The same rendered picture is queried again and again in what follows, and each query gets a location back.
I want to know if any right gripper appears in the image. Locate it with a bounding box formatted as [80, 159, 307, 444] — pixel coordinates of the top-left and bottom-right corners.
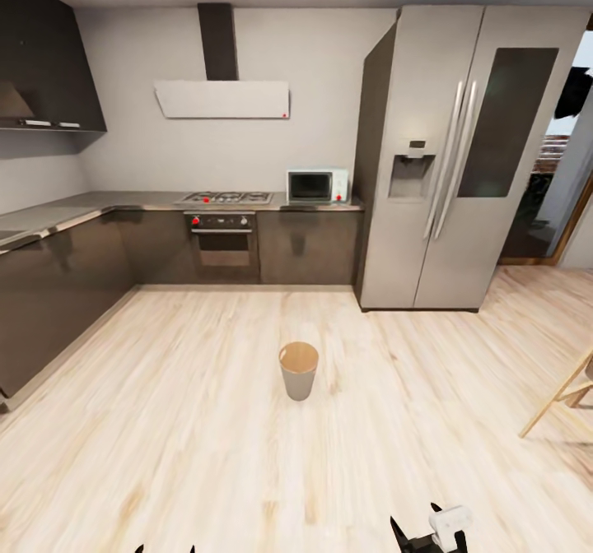
[390, 503, 468, 553]

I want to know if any trash can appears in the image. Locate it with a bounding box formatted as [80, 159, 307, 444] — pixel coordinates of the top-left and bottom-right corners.
[279, 342, 320, 401]

